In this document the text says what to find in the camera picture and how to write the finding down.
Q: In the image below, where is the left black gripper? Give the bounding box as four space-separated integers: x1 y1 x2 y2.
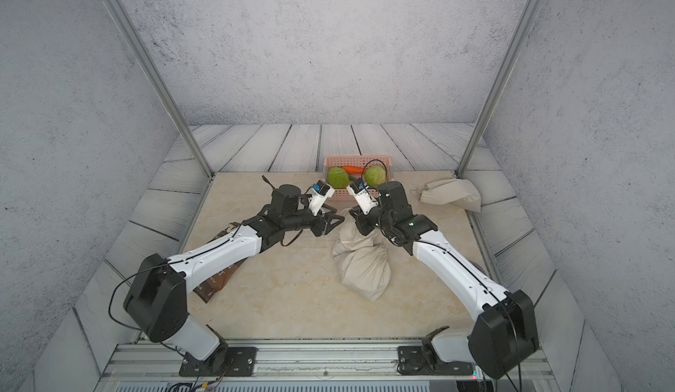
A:
281 204 346 237

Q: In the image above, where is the beige cloth bag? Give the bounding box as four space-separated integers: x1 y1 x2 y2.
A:
332 209 388 258
332 242 392 302
411 179 482 213

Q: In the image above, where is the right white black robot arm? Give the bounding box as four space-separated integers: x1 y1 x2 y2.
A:
347 179 539 379

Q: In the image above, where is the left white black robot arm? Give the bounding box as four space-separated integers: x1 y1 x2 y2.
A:
122 180 345 377

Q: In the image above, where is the brown chips bag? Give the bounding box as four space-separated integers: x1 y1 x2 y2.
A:
193 223 244 303

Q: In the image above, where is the pink plastic basket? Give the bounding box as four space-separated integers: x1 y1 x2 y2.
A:
323 155 393 201

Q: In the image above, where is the left green cabbage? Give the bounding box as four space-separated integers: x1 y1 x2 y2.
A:
326 166 351 190

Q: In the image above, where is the green cabbage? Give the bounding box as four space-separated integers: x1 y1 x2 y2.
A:
362 165 388 187
326 166 351 190

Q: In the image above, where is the right green cabbage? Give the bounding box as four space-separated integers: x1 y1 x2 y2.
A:
362 165 388 187

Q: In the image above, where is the orange carrot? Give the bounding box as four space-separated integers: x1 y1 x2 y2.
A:
343 165 364 175

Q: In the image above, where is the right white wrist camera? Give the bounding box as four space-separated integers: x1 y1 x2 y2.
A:
346 179 378 216

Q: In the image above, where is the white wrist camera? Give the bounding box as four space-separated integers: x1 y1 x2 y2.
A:
309 180 335 216
346 179 378 216

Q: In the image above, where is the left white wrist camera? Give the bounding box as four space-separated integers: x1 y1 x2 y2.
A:
309 180 335 216

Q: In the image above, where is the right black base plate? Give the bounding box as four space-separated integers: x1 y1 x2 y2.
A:
397 345 475 376

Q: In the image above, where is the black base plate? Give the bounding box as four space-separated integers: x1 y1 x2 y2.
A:
397 345 475 376
179 345 258 377

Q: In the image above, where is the right aluminium frame post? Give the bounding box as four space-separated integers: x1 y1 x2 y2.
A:
455 0 544 179

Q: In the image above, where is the aluminium frame post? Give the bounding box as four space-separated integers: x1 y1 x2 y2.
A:
455 0 544 179
102 0 216 181

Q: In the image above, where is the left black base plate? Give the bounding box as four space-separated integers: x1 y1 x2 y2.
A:
179 345 258 377

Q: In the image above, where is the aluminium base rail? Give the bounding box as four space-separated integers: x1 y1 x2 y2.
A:
96 339 559 391

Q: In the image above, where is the left aluminium frame post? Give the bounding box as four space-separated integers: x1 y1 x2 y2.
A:
102 0 216 181

